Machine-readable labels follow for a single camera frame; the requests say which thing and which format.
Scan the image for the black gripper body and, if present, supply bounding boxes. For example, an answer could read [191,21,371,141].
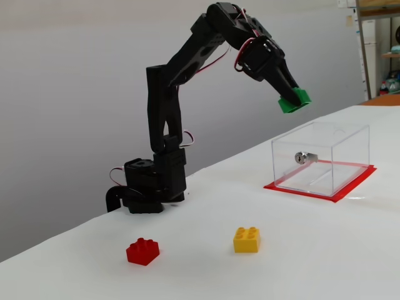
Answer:
[241,35,286,83]

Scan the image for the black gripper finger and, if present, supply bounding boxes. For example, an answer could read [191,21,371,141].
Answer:
[279,58,300,91]
[261,66,298,104]

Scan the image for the green lego brick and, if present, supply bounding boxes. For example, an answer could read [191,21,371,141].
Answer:
[277,87,313,114]

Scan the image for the transparent plastic box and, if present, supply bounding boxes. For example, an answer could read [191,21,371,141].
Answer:
[271,121,371,198]

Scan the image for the yellow lego brick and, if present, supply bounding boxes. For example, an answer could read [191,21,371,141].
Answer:
[232,226,262,254]

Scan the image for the red lego brick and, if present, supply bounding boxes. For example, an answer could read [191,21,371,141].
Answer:
[125,237,161,268]

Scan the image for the silver metal lock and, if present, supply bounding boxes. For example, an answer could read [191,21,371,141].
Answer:
[294,151,319,164]

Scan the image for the metal shelf rack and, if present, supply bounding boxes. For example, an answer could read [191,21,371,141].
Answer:
[354,0,400,101]

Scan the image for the white cabinet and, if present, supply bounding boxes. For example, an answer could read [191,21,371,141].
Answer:
[361,19,378,94]

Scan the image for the brown wooden table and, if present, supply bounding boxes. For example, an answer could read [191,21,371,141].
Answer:
[358,94,400,108]

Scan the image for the red tape square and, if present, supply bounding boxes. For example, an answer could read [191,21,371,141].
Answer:
[262,159,378,205]

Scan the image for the black table clamp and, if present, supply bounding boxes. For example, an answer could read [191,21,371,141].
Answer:
[105,185,129,214]

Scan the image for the red white servo cable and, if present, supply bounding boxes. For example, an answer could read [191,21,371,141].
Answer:
[233,36,261,72]
[109,166,126,188]

